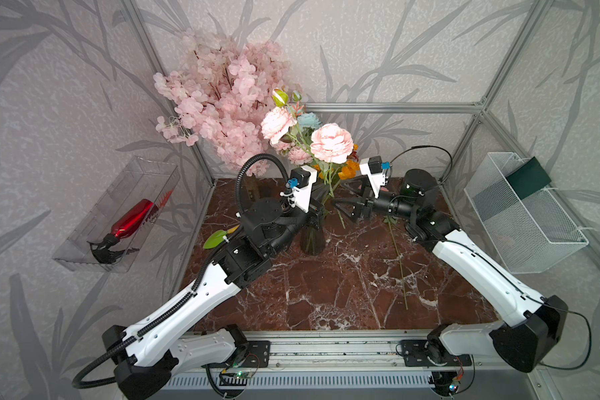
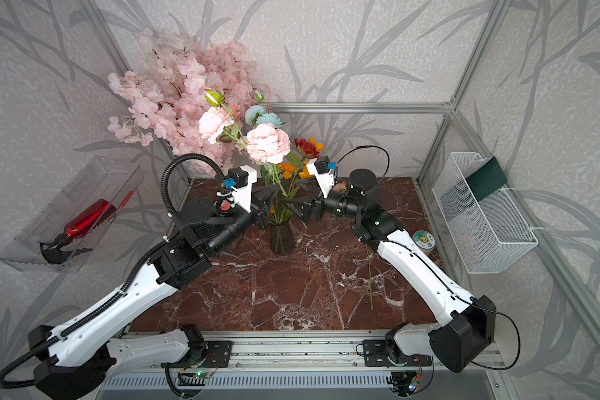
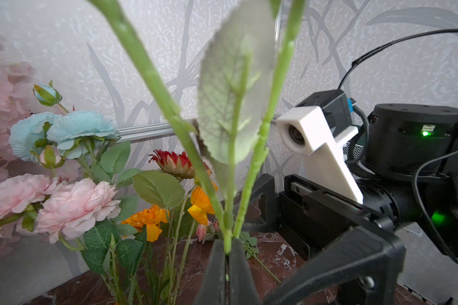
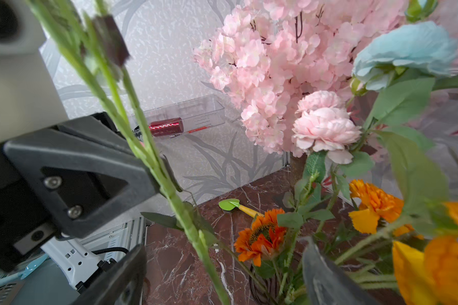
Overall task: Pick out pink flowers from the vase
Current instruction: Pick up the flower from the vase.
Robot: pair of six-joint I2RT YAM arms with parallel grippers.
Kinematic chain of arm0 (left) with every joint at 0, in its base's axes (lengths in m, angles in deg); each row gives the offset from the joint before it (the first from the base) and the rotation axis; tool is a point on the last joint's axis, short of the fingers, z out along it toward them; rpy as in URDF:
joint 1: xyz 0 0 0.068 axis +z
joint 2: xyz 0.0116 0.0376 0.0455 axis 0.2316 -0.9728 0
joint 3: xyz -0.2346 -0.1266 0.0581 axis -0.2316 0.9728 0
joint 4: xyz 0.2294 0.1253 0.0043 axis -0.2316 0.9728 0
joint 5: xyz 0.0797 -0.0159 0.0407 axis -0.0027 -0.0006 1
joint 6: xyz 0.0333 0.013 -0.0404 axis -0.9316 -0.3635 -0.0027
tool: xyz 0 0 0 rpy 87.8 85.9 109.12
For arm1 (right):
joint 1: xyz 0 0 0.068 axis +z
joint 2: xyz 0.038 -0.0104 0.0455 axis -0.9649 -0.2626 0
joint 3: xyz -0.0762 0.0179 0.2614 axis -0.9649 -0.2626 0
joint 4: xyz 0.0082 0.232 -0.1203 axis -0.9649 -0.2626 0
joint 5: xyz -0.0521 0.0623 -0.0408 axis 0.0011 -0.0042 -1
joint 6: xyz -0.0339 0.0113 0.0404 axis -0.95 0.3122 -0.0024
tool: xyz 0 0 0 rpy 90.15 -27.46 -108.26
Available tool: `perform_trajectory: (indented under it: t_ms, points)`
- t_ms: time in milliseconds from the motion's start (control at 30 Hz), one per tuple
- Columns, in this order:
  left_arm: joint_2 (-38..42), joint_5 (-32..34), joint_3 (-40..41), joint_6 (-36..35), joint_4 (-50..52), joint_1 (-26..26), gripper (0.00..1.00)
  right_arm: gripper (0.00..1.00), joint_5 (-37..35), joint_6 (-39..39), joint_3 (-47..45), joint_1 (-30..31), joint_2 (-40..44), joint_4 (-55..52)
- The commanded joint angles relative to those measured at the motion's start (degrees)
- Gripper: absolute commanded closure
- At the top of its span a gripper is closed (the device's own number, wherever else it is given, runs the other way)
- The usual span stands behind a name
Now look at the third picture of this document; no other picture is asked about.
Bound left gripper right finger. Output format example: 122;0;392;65
227;239;262;305

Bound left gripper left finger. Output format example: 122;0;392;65
193;240;226;305

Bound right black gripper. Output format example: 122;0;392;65
244;174;406;304

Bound peach pink peony stem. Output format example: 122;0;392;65
195;221;281;283

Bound pink ranunculus flower stem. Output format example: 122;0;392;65
93;1;307;254

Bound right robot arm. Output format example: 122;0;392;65
243;104;458;304

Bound red and orange flowers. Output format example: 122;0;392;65
120;148;219;305

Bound pale pink carnation stem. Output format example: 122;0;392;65
0;174;121;251

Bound light blue carnation stem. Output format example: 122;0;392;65
9;79;131;184

